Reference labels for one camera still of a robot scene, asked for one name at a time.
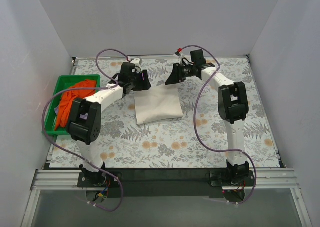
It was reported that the cream white t shirt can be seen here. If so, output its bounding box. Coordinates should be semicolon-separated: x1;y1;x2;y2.
134;84;184;125

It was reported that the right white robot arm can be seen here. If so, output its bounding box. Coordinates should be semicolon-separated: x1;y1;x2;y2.
165;48;250;186

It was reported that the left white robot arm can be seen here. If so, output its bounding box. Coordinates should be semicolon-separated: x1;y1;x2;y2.
66;58;151;187

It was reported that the orange t shirt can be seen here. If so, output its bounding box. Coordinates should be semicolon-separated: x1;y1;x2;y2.
54;79;97;131

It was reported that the floral patterned table mat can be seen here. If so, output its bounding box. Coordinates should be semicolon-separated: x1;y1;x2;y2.
49;57;280;169

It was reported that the green plastic tray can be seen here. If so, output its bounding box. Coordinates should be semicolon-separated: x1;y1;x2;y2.
44;74;101;136

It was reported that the purple t shirt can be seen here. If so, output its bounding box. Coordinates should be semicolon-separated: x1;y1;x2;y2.
54;107;59;115

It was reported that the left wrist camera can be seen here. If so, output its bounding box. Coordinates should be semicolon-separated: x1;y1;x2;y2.
130;58;142;66

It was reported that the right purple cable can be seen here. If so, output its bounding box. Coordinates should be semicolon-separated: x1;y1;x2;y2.
174;45;256;206

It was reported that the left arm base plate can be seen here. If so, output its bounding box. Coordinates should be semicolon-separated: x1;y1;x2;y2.
77;172;121;196

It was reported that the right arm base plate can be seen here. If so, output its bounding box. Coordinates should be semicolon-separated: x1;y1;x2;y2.
204;170;255;188

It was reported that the aluminium frame rail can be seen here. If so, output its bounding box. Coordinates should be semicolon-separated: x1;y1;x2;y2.
22;168;312;227

